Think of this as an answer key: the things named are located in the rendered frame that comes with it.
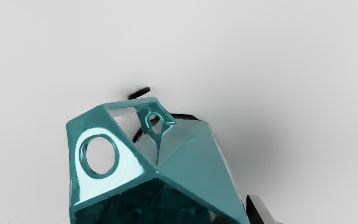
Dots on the teal faceted mug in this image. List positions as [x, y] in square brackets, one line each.
[185, 161]

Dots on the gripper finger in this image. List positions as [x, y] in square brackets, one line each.
[259, 213]

